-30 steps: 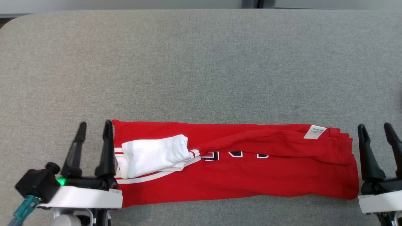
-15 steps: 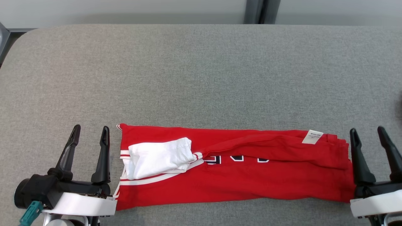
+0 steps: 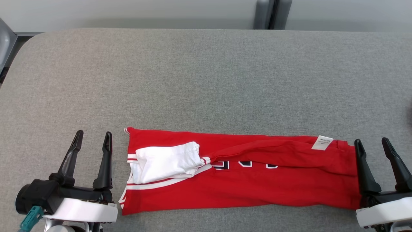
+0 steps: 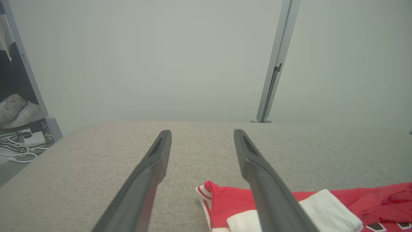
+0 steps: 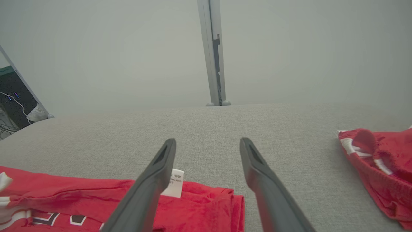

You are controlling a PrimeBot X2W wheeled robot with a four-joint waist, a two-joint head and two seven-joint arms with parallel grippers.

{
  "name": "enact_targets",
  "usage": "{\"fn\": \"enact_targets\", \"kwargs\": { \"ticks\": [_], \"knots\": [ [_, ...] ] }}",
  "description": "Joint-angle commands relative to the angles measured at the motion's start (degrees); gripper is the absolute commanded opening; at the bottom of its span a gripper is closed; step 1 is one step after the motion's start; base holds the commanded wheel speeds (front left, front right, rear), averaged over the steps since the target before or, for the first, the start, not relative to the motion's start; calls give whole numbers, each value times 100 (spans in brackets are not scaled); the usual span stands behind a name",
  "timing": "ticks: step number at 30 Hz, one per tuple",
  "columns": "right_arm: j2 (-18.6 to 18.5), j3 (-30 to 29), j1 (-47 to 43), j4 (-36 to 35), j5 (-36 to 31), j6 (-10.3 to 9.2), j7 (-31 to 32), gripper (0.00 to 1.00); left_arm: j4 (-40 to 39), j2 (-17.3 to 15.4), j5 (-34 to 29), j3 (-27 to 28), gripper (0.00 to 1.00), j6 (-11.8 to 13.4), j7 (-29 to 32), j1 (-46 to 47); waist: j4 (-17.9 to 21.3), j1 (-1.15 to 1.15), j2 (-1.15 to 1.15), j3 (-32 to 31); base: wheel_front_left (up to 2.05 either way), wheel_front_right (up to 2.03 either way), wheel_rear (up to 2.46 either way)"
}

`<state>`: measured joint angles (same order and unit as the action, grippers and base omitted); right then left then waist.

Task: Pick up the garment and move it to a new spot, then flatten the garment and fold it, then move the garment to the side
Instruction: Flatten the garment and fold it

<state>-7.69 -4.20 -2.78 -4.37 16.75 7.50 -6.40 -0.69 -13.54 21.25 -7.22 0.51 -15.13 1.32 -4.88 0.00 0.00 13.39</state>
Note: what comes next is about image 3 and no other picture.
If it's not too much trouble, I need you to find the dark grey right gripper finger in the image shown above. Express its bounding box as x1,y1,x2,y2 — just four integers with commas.
381,137,412,193
354,139,382,194

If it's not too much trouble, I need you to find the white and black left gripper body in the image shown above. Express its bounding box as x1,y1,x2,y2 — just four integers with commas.
43,187,118,223

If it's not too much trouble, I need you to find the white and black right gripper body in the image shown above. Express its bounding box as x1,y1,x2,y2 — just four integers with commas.
356,190,412,230

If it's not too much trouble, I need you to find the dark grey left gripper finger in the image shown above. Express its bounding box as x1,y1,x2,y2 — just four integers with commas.
57,130,84,187
93,131,113,190

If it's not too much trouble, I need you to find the red jersey with white sleeves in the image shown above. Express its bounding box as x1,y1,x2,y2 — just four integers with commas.
118,127,362,216

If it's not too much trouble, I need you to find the teal plug black cable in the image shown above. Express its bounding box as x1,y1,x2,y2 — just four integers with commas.
18,206,44,232

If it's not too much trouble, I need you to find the grey metal frame leg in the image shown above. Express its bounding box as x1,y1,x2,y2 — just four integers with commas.
0,18,18,84

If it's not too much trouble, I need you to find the grey partition post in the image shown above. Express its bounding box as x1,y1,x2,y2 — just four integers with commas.
254,0,293,30

